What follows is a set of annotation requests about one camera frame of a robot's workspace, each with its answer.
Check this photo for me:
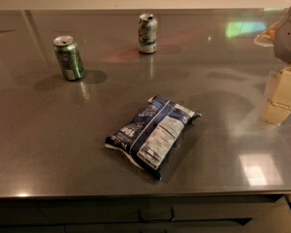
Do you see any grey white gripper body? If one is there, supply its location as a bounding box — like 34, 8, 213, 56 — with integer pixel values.
274, 6, 291, 64

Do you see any blue chip bag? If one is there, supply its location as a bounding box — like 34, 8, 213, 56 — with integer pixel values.
105, 95, 201, 180

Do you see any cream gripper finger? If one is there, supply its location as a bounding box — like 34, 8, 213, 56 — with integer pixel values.
261, 64, 291, 125
254, 22, 278, 47

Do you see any white green soda can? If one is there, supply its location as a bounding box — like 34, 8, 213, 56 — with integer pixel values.
139, 14, 158, 53

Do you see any dark drawer handle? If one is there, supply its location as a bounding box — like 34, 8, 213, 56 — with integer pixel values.
138, 206, 175, 223

